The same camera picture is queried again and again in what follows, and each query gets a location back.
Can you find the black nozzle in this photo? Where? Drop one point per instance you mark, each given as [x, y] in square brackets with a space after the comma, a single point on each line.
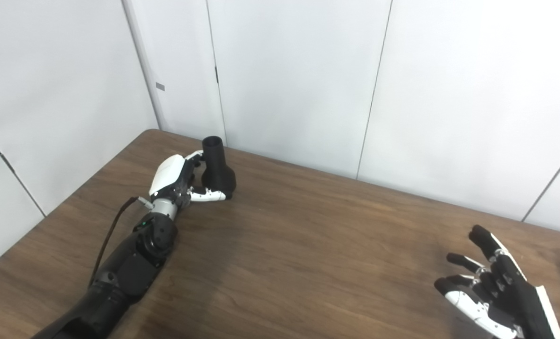
[218, 176]

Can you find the black and white right hand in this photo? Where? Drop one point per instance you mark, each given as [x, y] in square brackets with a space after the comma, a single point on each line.
[515, 287]

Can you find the black and white left hand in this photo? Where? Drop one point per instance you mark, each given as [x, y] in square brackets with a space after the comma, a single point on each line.
[166, 172]

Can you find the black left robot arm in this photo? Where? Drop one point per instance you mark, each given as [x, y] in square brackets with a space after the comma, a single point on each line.
[129, 268]

